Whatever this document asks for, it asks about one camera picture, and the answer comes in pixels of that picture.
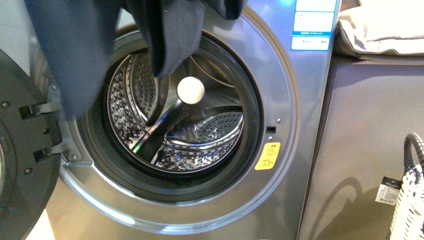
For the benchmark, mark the dark navy garment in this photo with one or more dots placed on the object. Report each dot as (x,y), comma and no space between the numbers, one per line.
(76,38)

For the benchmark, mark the grey front-load washing machine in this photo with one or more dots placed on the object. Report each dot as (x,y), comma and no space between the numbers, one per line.
(220,149)

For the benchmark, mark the black washing machine door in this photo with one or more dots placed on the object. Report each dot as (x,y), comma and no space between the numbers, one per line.
(28,175)

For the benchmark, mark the grey cabinet beside washer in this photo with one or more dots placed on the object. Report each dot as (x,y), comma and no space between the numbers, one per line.
(368,110)

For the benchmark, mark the basket price tag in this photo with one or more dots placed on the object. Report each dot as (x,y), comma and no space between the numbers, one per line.
(388,191)

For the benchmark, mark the beige folded cloth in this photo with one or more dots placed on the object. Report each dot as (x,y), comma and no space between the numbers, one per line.
(385,31)

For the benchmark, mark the white woven laundry basket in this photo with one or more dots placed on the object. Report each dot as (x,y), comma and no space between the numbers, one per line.
(408,217)

